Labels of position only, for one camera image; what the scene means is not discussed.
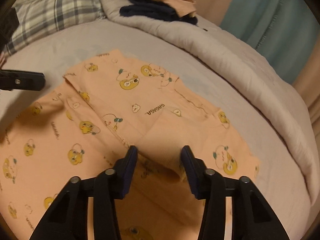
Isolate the orange duck print garment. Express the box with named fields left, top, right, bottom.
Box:
left=1, top=50, right=259, bottom=239

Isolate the plaid pillow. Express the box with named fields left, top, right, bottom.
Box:
left=2, top=0, right=104, bottom=56

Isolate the lilac folded duvet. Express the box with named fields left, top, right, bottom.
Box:
left=100, top=0, right=319, bottom=203

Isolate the lilac bed sheet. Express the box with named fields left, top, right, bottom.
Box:
left=1, top=20, right=319, bottom=239

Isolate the navy folded garment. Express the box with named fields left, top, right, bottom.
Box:
left=119, top=0, right=198, bottom=25

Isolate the teal curtain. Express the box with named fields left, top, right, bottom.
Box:
left=220, top=0, right=319, bottom=84

